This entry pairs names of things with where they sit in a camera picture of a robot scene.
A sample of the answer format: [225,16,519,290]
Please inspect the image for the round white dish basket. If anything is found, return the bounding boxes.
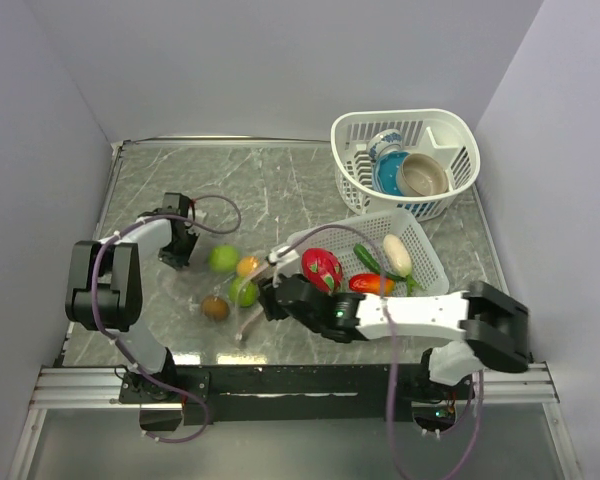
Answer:
[331,109,481,221]

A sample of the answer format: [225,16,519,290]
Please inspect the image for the rectangular white perforated basket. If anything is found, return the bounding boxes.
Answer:
[280,209,449,297]

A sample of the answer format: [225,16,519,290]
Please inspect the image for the clear zip top bag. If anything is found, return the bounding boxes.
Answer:
[199,244,267,343]

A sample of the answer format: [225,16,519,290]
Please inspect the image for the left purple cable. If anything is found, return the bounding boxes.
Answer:
[92,194,242,445]

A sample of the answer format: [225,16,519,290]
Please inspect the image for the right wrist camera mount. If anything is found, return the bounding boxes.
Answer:
[266,244,300,268]

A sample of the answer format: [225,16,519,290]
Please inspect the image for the fake carrot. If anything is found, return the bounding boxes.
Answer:
[348,273,395,296]

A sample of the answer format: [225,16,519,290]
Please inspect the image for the fake brown kiwi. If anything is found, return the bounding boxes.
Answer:
[200,295,230,321]

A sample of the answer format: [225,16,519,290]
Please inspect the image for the teal plate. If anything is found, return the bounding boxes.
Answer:
[372,151,409,196]

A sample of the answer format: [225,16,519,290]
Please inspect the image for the blue white patterned bowl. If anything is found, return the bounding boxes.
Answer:
[367,129,403,161]

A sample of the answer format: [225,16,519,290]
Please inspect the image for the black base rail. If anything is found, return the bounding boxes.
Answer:
[118,363,461,434]

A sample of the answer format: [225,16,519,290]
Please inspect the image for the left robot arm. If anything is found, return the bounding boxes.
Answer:
[65,193,198,402]

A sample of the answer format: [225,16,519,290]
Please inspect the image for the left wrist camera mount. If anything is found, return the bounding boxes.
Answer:
[189,199,208,223]

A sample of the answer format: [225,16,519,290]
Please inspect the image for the fake red dragon fruit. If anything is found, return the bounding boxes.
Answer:
[301,248,343,295]

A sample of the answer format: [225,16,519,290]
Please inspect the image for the fake green chili pepper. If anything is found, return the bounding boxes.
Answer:
[353,244,406,282]

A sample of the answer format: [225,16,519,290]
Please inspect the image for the beige bowl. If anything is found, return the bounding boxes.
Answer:
[397,153,449,197]

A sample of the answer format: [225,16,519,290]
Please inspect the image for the aluminium frame rail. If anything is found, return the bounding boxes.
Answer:
[29,364,559,409]

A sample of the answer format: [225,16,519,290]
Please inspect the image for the fake orange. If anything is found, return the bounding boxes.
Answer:
[236,256,260,278]

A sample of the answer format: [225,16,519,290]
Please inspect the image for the fake white radish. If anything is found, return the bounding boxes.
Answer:
[383,234,420,296]

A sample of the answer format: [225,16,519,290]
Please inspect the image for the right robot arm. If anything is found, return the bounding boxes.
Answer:
[257,274,531,399]

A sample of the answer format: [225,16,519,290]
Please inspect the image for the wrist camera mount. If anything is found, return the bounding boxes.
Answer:
[189,199,208,223]
[266,244,300,268]

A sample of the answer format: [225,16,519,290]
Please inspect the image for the fake green apple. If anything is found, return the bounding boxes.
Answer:
[208,244,241,273]
[228,277,259,308]

